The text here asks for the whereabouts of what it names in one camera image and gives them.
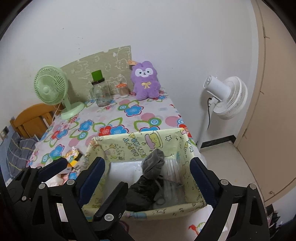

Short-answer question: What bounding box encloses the black plastic bag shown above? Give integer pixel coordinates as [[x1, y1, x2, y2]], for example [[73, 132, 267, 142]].
[[126, 175, 159, 212]]

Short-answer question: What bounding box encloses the white towel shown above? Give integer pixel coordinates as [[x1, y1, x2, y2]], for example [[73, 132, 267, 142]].
[[103, 160, 142, 201]]

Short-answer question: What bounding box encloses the grey sock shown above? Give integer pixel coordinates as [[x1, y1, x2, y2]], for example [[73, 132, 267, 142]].
[[142, 149, 165, 180]]

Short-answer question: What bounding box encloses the clear plastic pouch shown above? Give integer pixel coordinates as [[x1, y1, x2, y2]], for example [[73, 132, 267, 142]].
[[153, 156, 186, 209]]

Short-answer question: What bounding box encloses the grey plaid pillow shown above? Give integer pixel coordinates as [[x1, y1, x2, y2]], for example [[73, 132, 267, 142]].
[[6, 133, 38, 179]]

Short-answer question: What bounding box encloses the colourful cartoon snack box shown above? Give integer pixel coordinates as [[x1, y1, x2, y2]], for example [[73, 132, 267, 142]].
[[63, 147, 83, 169]]

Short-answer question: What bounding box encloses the wooden headboard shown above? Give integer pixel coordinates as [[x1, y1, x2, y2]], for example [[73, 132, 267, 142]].
[[10, 103, 64, 138]]

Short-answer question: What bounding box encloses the beige door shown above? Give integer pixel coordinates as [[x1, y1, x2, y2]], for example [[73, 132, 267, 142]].
[[235, 1, 295, 205]]

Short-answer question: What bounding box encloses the yellow-green fabric storage box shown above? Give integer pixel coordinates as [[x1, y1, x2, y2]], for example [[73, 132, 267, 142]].
[[82, 128, 207, 220]]

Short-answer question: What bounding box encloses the green desk fan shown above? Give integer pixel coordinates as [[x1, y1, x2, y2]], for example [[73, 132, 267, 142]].
[[34, 66, 85, 120]]

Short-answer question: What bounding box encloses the floral tablecloth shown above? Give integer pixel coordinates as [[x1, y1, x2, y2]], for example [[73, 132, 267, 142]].
[[25, 86, 232, 241]]

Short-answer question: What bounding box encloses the glass jar green lid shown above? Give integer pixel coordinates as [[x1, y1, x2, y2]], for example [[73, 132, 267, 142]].
[[90, 70, 112, 107]]

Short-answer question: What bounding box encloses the toothpick jar orange lid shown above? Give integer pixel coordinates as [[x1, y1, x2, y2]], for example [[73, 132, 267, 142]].
[[115, 82, 130, 97]]

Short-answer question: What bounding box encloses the white standing fan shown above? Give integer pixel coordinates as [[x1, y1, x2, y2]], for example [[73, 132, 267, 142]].
[[197, 75, 248, 149]]

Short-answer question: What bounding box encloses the green patterned board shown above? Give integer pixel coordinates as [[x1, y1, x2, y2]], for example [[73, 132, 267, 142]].
[[60, 45, 134, 103]]

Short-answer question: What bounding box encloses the purple bunny plush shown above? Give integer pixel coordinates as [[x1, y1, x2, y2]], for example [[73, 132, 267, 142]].
[[130, 61, 161, 100]]

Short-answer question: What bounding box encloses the wall socket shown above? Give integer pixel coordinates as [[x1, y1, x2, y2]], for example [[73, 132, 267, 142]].
[[0, 126, 9, 140]]

